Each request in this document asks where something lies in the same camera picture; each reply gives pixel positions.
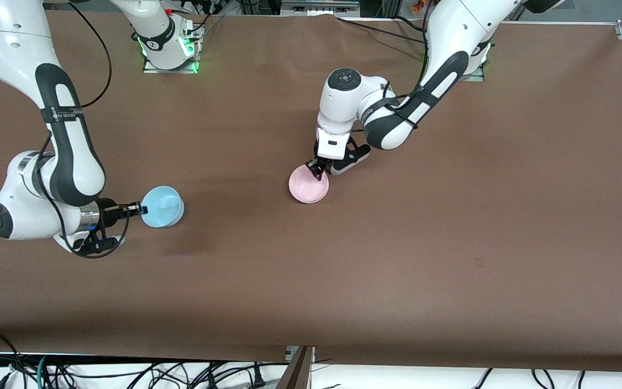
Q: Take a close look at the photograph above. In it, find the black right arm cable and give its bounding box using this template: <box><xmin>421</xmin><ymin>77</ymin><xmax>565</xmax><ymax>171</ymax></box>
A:
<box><xmin>37</xmin><ymin>0</ymin><xmax>131</xmax><ymax>259</ymax></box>

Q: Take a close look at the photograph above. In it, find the light blue bowl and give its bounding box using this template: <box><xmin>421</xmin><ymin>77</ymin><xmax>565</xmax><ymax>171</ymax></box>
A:
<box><xmin>141</xmin><ymin>186</ymin><xmax>185</xmax><ymax>229</ymax></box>

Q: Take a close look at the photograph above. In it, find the brown paper table cover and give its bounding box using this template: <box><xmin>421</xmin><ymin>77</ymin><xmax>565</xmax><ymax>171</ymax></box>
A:
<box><xmin>0</xmin><ymin>8</ymin><xmax>622</xmax><ymax>373</ymax></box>

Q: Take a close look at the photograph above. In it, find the pink bowl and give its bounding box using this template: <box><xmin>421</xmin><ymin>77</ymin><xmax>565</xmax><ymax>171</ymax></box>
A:
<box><xmin>288</xmin><ymin>164</ymin><xmax>330</xmax><ymax>204</ymax></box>

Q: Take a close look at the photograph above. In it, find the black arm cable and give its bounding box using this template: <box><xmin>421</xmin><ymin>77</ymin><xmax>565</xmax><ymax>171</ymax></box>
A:
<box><xmin>381</xmin><ymin>0</ymin><xmax>441</xmax><ymax>130</ymax></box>
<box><xmin>37</xmin><ymin>0</ymin><xmax>131</xmax><ymax>259</ymax></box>

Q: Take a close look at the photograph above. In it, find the short black table cable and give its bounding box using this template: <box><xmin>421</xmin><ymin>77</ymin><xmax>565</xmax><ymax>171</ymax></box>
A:
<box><xmin>392</xmin><ymin>15</ymin><xmax>430</xmax><ymax>30</ymax></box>

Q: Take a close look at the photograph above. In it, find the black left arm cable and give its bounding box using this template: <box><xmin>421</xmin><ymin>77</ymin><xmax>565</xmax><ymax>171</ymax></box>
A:
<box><xmin>381</xmin><ymin>0</ymin><xmax>441</xmax><ymax>130</ymax></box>

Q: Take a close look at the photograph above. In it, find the aluminium frame post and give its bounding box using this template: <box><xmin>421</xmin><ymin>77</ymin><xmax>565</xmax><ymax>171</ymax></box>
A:
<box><xmin>278</xmin><ymin>346</ymin><xmax>316</xmax><ymax>389</ymax></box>

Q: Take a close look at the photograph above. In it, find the long black table cable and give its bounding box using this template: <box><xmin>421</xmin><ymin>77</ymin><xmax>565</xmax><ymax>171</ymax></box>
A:
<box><xmin>335</xmin><ymin>16</ymin><xmax>431</xmax><ymax>45</ymax></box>

